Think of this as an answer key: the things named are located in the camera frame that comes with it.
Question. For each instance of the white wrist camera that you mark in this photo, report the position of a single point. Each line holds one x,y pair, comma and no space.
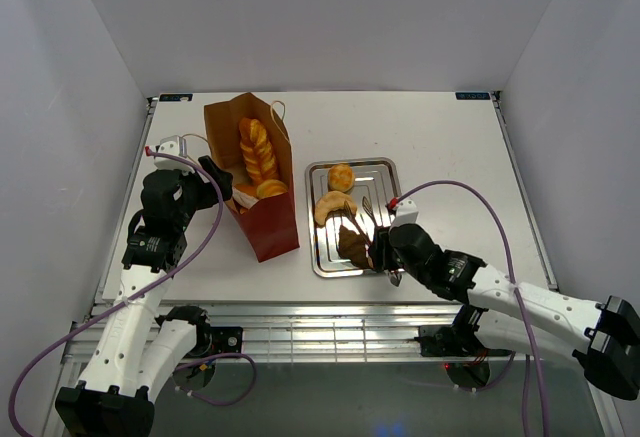
173,145
403,212

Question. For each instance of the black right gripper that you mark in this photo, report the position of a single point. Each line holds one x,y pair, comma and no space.
382,248

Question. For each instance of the steel serving tongs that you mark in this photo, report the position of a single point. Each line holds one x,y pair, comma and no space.
395,277

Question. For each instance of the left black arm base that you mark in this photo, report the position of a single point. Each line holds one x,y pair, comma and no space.
212,340

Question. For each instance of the dark chocolate croissant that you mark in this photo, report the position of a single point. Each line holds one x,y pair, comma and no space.
352,247

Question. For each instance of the pale curved croissant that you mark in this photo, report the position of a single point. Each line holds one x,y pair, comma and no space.
330,202

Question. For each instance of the striped orange croissant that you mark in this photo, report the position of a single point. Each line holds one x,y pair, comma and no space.
271,188

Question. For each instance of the aluminium frame rail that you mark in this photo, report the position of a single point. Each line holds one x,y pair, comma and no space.
359,333

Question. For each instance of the brown red paper bag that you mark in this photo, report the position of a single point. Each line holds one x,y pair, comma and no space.
270,225

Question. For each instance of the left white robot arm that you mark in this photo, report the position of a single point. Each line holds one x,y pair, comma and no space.
139,347

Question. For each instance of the long twisted glazed bread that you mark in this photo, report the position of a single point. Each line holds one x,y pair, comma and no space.
257,151

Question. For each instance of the steel rectangular tray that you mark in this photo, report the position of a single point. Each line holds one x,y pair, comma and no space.
376,178

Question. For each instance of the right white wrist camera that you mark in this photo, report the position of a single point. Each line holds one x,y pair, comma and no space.
403,212

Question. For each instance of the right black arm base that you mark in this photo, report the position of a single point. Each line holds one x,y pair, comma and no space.
448,341

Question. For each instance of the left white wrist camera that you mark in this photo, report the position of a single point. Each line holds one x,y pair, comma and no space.
173,145

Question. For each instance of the round golden bun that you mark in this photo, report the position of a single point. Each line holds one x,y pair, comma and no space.
341,178

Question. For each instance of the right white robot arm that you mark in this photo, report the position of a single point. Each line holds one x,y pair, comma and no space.
496,314

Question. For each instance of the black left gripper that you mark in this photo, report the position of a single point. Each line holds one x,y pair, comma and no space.
223,179

